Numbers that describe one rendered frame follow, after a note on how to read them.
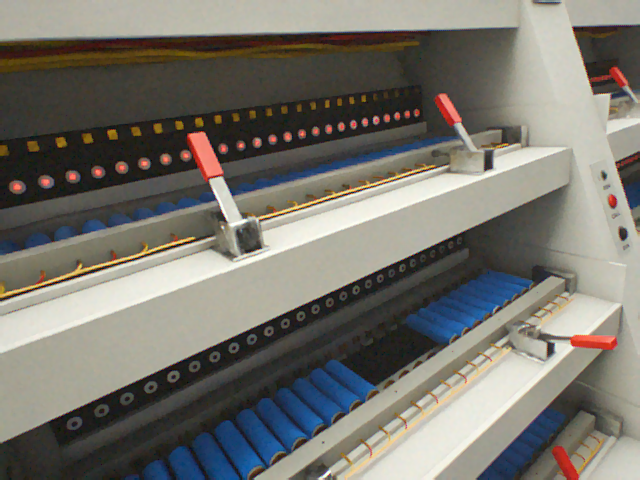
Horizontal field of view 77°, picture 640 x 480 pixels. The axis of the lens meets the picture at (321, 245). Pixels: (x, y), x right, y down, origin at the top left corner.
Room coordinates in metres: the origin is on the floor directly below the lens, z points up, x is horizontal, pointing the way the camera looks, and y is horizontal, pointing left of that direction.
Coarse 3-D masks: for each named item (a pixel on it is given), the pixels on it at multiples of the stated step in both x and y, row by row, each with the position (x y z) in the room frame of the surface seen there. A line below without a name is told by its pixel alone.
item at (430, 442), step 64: (448, 256) 0.58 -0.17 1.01; (512, 256) 0.58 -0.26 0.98; (576, 256) 0.50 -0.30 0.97; (320, 320) 0.46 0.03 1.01; (576, 320) 0.46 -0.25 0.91; (192, 384) 0.38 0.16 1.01; (384, 384) 0.40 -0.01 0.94; (512, 384) 0.37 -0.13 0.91; (64, 448) 0.32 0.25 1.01; (448, 448) 0.32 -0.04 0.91
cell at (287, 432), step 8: (264, 400) 0.37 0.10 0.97; (256, 408) 0.37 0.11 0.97; (264, 408) 0.36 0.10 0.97; (272, 408) 0.36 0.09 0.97; (264, 416) 0.36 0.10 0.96; (272, 416) 0.35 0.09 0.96; (280, 416) 0.35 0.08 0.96; (272, 424) 0.35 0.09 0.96; (280, 424) 0.34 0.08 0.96; (288, 424) 0.34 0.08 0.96; (280, 432) 0.33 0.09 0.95; (288, 432) 0.33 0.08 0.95; (296, 432) 0.33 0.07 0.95; (280, 440) 0.33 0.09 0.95; (288, 440) 0.32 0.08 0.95; (296, 440) 0.32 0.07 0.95; (288, 448) 0.32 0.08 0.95
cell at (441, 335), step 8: (408, 320) 0.47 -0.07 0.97; (416, 320) 0.47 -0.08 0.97; (424, 320) 0.46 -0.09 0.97; (416, 328) 0.46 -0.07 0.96; (424, 328) 0.45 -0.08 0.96; (432, 328) 0.45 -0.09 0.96; (440, 328) 0.44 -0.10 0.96; (432, 336) 0.45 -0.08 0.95; (440, 336) 0.44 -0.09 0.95; (448, 336) 0.43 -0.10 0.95
